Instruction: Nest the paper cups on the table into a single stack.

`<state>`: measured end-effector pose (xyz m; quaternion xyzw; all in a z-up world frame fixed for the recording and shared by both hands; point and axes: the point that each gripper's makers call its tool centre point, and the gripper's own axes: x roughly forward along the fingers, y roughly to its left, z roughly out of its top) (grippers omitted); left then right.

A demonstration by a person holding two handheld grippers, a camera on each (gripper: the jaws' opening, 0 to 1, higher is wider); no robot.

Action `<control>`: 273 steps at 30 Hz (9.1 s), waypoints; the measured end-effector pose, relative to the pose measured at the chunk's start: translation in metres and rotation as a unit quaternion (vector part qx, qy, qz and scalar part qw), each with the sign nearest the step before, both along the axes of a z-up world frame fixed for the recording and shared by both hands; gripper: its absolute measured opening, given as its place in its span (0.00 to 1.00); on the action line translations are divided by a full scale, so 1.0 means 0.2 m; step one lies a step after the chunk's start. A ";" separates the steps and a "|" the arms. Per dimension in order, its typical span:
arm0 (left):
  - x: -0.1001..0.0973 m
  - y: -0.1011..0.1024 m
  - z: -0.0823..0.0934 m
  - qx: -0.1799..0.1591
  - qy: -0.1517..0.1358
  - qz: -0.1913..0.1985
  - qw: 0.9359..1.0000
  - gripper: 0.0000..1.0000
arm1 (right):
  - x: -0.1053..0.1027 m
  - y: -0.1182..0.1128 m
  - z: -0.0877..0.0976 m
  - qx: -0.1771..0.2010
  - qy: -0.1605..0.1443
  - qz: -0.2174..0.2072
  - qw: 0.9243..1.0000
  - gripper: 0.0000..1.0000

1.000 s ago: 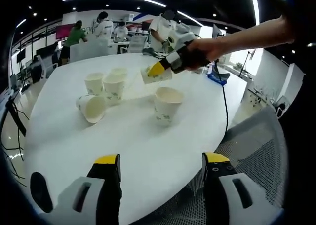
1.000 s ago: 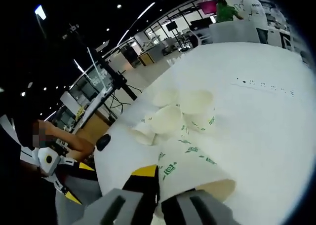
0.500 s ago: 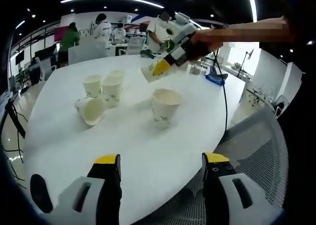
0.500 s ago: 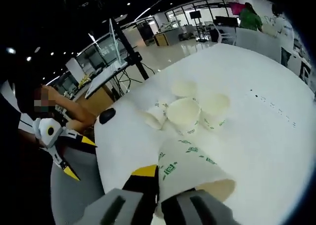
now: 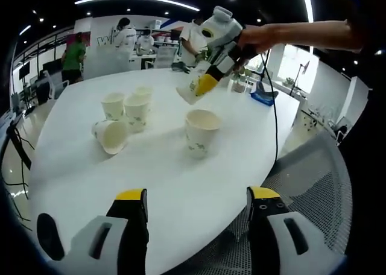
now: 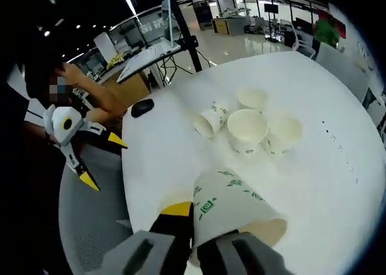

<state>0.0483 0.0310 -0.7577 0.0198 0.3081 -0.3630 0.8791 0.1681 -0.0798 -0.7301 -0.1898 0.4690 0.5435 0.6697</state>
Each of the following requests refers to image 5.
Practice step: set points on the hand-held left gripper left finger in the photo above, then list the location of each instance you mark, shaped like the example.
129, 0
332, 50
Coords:
90, 257

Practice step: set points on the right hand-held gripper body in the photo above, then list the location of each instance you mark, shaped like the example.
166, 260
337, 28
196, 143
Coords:
223, 27

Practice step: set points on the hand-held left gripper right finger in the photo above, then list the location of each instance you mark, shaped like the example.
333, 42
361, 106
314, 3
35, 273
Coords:
271, 257

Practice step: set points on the printed paper cup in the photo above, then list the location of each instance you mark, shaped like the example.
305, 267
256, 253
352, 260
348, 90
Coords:
197, 139
187, 91

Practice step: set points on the cluster of paper cups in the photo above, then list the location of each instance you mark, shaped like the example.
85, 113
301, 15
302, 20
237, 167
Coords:
137, 115

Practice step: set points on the person's right hand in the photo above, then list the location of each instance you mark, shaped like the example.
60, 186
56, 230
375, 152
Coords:
256, 39

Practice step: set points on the potted green plant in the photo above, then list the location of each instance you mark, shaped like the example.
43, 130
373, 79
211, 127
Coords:
242, 73

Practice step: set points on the small glass jar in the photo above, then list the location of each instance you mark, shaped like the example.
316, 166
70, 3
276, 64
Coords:
238, 86

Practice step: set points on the black rounded object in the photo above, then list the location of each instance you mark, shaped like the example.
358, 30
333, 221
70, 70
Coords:
49, 235

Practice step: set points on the white office chair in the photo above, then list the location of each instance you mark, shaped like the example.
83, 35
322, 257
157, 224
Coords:
164, 56
55, 82

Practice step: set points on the blue tray with object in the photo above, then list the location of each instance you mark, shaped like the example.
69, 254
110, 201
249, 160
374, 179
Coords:
262, 100

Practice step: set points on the grey mesh office chair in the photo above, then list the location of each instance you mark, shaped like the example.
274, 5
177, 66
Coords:
310, 178

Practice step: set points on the white table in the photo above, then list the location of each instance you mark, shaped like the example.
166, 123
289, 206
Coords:
150, 172

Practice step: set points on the pink monitor screen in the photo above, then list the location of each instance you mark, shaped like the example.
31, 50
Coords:
86, 35

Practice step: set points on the person's dark clothing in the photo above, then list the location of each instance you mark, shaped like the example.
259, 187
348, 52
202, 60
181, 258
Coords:
371, 136

